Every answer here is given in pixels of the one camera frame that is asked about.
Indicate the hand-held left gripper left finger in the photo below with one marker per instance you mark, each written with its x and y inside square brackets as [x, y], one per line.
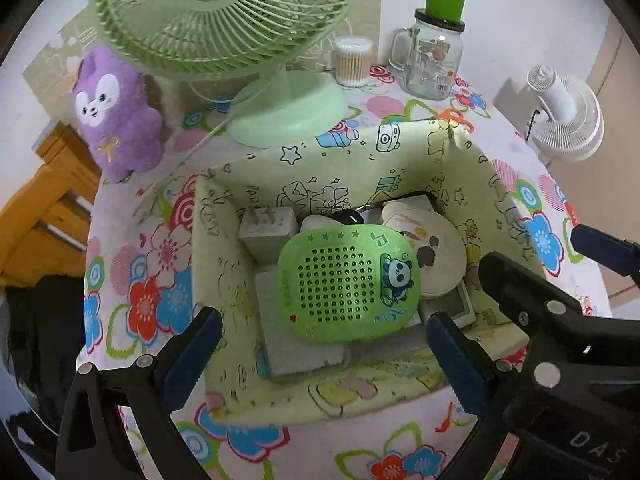
[192, 355]

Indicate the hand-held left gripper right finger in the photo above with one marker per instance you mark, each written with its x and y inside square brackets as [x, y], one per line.
[457, 365]

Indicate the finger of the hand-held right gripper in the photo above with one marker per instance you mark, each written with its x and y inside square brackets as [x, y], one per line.
[605, 252]
[520, 290]

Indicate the beige bear shaped card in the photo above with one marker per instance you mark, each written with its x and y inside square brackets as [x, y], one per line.
[440, 260]

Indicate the large white power adapter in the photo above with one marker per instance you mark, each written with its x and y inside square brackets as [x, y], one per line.
[300, 355]

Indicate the pale green patterned storage box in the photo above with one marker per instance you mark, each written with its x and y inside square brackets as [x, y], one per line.
[350, 395]

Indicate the green perforated case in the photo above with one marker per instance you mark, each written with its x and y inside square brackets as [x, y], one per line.
[340, 285]

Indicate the small white cube charger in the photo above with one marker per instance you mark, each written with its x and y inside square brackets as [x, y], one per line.
[265, 232]

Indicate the floral tablecloth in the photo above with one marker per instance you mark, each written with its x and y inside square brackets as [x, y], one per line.
[150, 270]

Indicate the white floor fan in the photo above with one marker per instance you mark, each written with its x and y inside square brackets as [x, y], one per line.
[570, 115]

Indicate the dark clothes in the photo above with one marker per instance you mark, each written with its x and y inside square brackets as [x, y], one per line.
[40, 340]

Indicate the orange scissors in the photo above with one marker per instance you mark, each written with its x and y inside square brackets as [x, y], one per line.
[455, 116]

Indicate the purple plush toy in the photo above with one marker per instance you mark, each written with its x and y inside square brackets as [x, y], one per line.
[125, 130]

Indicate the glass mug jar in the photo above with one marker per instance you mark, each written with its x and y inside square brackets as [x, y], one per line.
[430, 70]

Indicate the green desk fan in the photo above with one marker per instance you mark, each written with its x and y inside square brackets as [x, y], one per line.
[280, 110]

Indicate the cotton swab jar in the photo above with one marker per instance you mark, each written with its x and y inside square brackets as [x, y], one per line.
[352, 67]

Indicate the green plastic cup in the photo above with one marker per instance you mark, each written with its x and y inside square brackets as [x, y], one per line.
[445, 4]

